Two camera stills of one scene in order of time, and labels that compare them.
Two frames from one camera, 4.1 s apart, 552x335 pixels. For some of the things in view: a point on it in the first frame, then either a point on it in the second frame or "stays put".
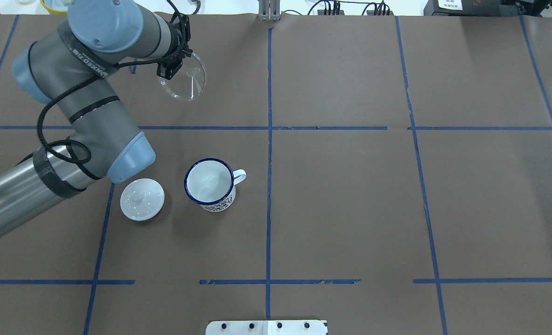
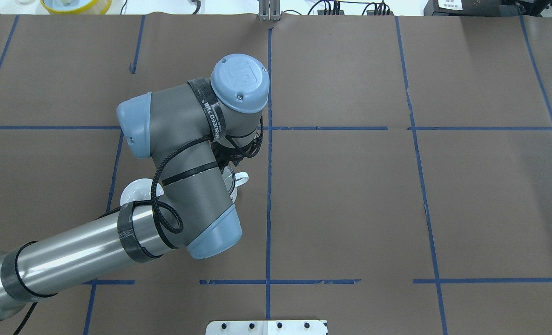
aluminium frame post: [269, 10] stays put
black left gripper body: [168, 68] -> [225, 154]
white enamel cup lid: [142, 199] stays put
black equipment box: [472, 8] stays put
